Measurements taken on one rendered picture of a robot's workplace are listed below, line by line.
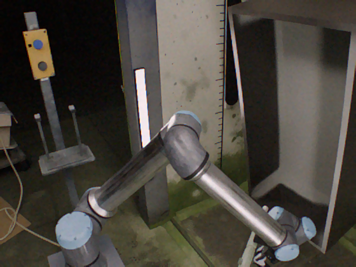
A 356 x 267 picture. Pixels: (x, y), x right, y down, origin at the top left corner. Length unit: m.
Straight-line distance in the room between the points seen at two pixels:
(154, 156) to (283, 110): 1.02
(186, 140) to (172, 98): 1.04
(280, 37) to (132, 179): 1.05
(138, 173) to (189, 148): 0.29
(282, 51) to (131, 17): 0.84
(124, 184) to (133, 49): 0.84
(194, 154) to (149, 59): 0.99
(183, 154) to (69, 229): 0.58
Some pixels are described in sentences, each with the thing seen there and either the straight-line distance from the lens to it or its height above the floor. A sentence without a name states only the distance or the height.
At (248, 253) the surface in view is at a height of 0.59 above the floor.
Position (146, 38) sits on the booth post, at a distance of 1.79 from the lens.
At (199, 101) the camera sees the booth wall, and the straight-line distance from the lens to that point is 2.09.
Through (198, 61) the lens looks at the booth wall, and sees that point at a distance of 1.99.
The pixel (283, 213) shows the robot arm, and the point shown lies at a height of 0.90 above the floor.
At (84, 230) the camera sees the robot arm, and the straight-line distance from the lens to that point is 1.24.
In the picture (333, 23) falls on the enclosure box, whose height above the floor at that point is 1.63.
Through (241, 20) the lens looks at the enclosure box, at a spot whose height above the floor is 1.57.
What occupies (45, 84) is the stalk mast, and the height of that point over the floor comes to 1.23.
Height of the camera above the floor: 1.76
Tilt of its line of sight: 29 degrees down
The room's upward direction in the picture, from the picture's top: 2 degrees counter-clockwise
